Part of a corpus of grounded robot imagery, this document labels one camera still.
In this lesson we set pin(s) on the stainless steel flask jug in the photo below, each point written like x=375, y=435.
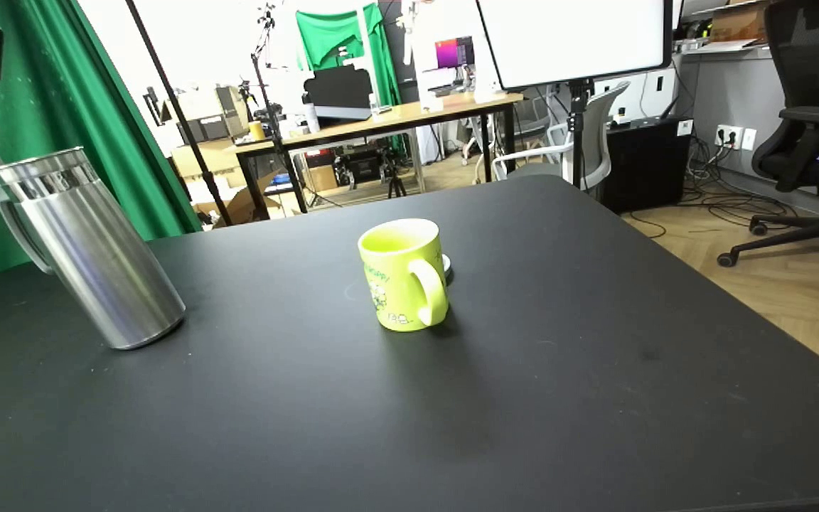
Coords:
x=97, y=257

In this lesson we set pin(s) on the green curtain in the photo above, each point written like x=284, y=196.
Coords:
x=57, y=115

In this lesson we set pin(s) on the black light stand pole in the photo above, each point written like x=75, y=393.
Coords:
x=178, y=115

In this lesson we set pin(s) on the green backdrop cloth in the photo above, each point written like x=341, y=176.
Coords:
x=333, y=39

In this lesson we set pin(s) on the black equipment on desk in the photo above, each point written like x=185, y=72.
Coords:
x=340, y=88

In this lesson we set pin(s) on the wooden desk with black legs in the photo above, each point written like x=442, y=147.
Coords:
x=381, y=123

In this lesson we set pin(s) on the small black tripod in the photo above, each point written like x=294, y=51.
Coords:
x=395, y=183

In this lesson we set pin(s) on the yellow-green ceramic mug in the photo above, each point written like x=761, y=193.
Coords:
x=395, y=275

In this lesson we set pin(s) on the white light panel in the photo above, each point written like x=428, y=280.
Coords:
x=569, y=39

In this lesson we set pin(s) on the grey white office chair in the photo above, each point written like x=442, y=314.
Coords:
x=597, y=132

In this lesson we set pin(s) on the black office chair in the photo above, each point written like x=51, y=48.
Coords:
x=808, y=95

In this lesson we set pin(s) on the white wall socket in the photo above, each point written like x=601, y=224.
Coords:
x=737, y=139

